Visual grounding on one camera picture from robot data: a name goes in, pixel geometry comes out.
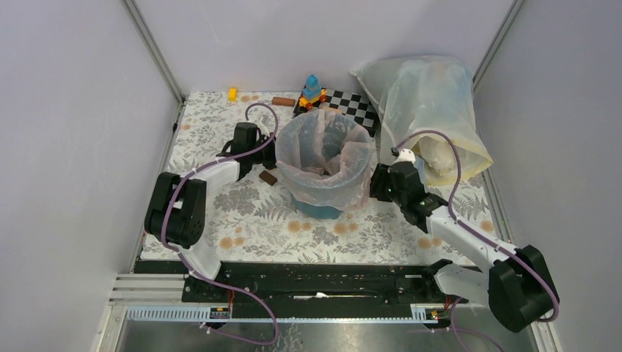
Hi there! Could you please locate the dark brown wooden block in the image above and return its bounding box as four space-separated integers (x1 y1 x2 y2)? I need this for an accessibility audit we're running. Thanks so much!
259 171 277 186

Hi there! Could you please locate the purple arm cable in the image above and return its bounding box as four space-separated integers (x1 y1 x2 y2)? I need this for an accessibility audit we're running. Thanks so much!
160 102 282 346
391 129 560 352

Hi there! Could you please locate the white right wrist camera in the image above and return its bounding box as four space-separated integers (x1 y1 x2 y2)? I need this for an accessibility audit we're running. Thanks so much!
391 147 417 166

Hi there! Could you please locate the large translucent bag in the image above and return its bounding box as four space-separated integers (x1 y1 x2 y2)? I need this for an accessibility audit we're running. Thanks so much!
351 55 493 186

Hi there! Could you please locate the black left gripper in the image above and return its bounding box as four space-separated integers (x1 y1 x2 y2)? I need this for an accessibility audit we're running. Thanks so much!
249 132 296 170

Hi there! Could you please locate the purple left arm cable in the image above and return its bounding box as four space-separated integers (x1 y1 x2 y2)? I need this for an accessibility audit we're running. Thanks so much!
160 102 282 346

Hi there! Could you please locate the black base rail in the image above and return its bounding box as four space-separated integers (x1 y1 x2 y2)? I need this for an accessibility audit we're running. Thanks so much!
134 260 454 320

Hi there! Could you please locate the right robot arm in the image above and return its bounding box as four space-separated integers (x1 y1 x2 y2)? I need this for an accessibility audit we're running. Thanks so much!
370 161 560 332

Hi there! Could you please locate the teal plastic trash bin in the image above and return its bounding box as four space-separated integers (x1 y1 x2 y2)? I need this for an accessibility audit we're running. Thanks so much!
289 123 363 221

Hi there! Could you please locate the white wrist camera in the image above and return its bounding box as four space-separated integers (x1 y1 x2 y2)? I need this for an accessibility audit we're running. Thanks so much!
391 147 417 166
255 115 278 143

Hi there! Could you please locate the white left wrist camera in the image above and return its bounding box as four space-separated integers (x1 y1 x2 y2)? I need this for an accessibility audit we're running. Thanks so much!
255 115 278 143

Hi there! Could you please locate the floral table mat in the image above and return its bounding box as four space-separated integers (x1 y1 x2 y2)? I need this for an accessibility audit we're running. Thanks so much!
139 90 504 266

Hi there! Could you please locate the yellow toy block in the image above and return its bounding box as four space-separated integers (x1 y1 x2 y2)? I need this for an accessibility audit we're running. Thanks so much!
228 87 238 102

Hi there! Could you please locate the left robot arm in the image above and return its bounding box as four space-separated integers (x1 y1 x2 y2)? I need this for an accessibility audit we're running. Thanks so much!
144 122 276 301

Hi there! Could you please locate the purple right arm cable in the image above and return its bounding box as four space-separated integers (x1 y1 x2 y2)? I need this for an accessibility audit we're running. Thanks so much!
391 129 560 352

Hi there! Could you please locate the orange-brown wooden block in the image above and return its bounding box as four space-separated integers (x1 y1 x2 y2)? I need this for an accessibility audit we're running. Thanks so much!
271 96 297 107

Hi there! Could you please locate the pink plastic trash bag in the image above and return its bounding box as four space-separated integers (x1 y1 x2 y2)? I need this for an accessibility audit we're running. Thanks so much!
274 109 378 212

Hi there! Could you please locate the black checkered tray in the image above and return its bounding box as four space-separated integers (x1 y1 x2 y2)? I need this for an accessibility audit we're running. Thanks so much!
313 89 380 138

